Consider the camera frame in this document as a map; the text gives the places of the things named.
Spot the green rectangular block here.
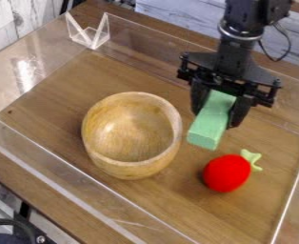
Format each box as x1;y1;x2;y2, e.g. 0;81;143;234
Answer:
187;91;236;151

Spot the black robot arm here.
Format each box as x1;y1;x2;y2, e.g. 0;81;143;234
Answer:
178;0;293;128

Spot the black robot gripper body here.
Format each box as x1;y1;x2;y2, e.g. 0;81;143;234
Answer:
178;37;283;107

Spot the brown wooden bowl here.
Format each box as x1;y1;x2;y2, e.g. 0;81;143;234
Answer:
82;91;183;180

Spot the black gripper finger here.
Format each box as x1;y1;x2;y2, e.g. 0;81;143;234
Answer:
191;80;210;114
228;95;255;129

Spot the red plush strawberry toy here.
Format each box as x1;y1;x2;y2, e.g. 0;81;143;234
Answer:
203;149;263;193

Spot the clear acrylic tray wall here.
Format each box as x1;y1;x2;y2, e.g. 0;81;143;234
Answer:
0;121;199;244

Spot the black clamp with cable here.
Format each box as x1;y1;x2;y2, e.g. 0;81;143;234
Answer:
0;213;59;244

